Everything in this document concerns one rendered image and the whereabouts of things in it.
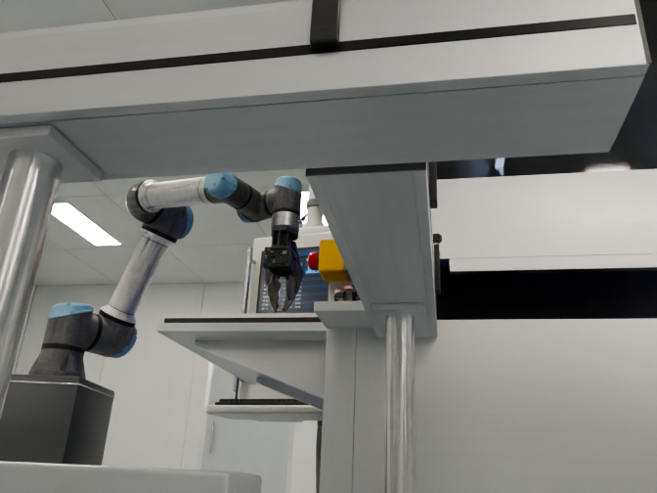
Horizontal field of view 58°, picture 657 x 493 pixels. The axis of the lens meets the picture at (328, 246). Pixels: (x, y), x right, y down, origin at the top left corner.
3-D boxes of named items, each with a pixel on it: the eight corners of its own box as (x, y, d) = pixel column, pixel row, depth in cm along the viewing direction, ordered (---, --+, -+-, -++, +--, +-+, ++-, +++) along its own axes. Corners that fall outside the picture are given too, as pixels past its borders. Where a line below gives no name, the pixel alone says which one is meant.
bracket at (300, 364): (334, 400, 133) (336, 343, 138) (331, 398, 130) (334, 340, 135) (193, 397, 139) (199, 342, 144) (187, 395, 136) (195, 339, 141)
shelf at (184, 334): (392, 386, 189) (392, 380, 190) (365, 331, 126) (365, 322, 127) (248, 383, 198) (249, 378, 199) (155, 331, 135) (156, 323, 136)
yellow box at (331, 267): (357, 282, 127) (358, 250, 130) (352, 270, 120) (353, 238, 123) (323, 282, 128) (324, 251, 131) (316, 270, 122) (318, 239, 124)
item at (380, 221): (370, 337, 124) (371, 267, 130) (445, 337, 121) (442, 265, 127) (290, 176, 62) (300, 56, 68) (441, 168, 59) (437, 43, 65)
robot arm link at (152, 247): (67, 342, 181) (148, 184, 186) (109, 352, 192) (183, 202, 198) (85, 357, 173) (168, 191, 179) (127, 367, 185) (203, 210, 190)
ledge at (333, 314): (392, 328, 123) (392, 319, 124) (385, 310, 111) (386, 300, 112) (326, 328, 126) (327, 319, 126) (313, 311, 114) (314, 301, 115)
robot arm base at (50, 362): (16, 376, 160) (24, 340, 164) (43, 385, 174) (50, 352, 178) (69, 379, 160) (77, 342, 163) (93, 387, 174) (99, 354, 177)
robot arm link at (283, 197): (284, 190, 167) (309, 183, 162) (282, 226, 163) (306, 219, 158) (267, 178, 161) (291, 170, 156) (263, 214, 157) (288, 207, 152)
